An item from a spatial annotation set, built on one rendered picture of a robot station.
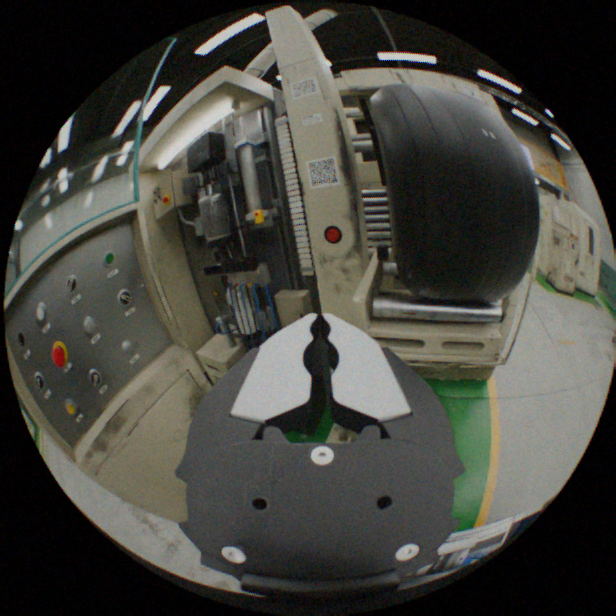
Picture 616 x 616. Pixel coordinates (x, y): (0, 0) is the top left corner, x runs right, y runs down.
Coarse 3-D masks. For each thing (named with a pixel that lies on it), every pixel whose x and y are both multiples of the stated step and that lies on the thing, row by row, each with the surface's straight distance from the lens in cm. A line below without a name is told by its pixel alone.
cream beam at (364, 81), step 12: (348, 72) 97; (360, 72) 97; (372, 72) 96; (384, 72) 96; (396, 72) 98; (408, 72) 98; (420, 72) 100; (348, 84) 92; (360, 84) 91; (372, 84) 91; (384, 84) 91; (420, 84) 94; (432, 84) 96; (444, 84) 99; (456, 84) 103; (468, 84) 108; (360, 108) 107
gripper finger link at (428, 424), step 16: (384, 352) 10; (400, 368) 9; (400, 384) 8; (416, 384) 9; (416, 400) 8; (432, 400) 8; (416, 416) 8; (432, 416) 8; (384, 432) 7; (400, 432) 7; (416, 432) 7; (432, 432) 7; (448, 432) 8; (432, 448) 7; (448, 448) 7; (448, 464) 7
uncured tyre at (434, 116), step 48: (384, 96) 40; (432, 96) 38; (384, 144) 33; (432, 144) 29; (480, 144) 32; (432, 192) 28; (480, 192) 30; (528, 192) 35; (432, 240) 30; (480, 240) 31; (528, 240) 36; (432, 288) 38; (480, 288) 40
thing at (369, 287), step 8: (376, 256) 71; (376, 264) 62; (368, 272) 55; (376, 272) 59; (368, 280) 50; (376, 280) 58; (360, 288) 45; (368, 288) 45; (376, 288) 59; (360, 296) 42; (368, 296) 44; (376, 296) 59; (360, 304) 42; (368, 304) 43; (360, 312) 42; (368, 312) 45; (360, 320) 43; (368, 320) 46; (360, 328) 45; (368, 328) 46
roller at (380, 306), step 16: (384, 304) 46; (400, 304) 46; (416, 304) 46; (432, 304) 46; (448, 304) 47; (464, 304) 49; (480, 304) 51; (496, 304) 54; (448, 320) 48; (464, 320) 49; (480, 320) 50; (496, 320) 52
